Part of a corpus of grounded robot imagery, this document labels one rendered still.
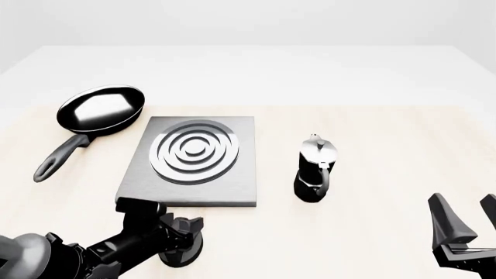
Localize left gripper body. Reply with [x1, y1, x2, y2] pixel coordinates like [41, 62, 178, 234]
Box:
[157, 212, 205, 248]

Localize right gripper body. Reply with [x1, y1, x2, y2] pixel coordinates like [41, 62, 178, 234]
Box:
[431, 243, 496, 279]

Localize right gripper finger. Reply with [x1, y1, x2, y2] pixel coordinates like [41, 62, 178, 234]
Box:
[479, 193, 496, 231]
[427, 192, 479, 249]

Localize flat black stove plate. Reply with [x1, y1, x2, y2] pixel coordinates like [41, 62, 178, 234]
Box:
[115, 115, 257, 208]

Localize black frying pan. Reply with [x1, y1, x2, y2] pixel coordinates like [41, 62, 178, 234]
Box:
[33, 84, 146, 184]

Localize black and silver moka pot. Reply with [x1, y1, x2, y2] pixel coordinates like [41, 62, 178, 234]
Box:
[293, 133, 340, 204]

